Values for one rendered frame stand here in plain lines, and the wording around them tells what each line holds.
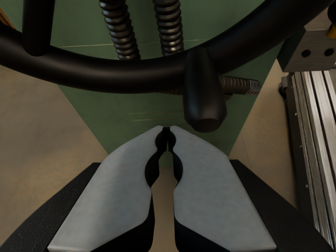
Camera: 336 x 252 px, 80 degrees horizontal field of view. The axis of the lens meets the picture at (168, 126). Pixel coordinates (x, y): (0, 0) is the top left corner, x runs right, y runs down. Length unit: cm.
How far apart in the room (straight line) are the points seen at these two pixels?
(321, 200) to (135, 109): 57
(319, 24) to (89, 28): 34
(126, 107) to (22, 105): 88
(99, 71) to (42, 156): 92
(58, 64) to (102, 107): 35
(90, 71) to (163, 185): 70
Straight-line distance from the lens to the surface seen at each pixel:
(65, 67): 18
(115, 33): 22
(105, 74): 17
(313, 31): 38
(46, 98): 127
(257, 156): 93
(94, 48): 39
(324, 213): 72
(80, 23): 38
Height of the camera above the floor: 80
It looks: 58 degrees down
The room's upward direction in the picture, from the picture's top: 6 degrees counter-clockwise
